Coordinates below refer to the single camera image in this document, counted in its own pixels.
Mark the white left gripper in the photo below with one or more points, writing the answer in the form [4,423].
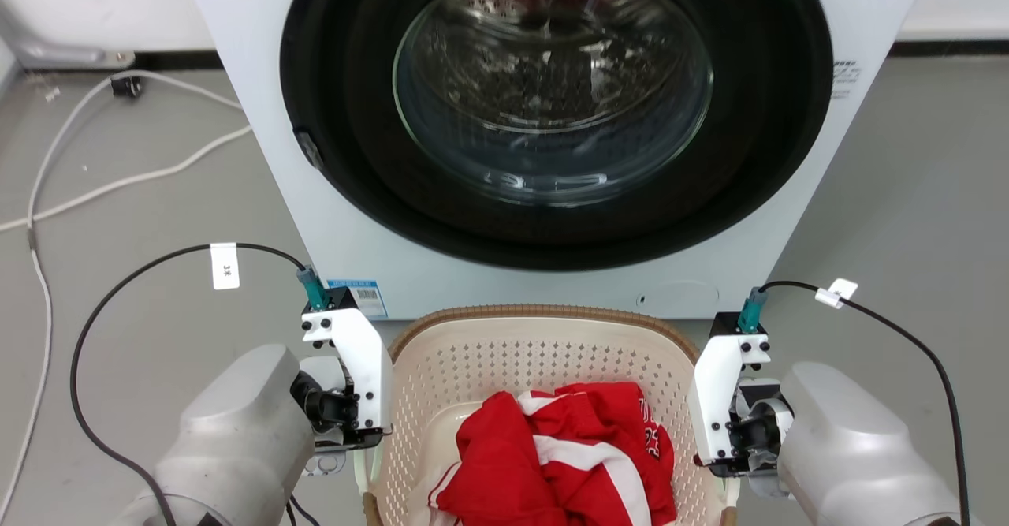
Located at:
[364,360]

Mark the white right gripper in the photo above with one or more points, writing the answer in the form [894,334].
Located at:
[713,384]

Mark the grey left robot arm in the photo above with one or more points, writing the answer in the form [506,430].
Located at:
[236,439]

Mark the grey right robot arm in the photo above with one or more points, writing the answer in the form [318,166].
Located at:
[851,455]

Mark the beige perforated laundry basket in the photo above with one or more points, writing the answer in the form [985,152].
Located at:
[473,360]

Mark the blue energy label sticker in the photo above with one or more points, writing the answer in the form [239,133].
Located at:
[359,296]

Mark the red and white garment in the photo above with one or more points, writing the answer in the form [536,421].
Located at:
[504,463]

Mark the black round glass washer door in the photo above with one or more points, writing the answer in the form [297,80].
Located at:
[355,76]

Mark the white front-load washing machine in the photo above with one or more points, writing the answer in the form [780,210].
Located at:
[260,76]

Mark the grey printed text sticker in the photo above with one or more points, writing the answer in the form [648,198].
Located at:
[845,78]

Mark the black floor plug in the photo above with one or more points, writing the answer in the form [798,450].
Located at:
[126,85]

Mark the grey plastic base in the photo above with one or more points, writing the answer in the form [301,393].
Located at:
[55,45]

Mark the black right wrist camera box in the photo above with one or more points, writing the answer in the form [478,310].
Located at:
[737,322]

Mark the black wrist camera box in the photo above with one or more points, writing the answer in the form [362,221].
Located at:
[335,299]
[737,322]

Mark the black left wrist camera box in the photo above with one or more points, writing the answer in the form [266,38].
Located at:
[335,299]

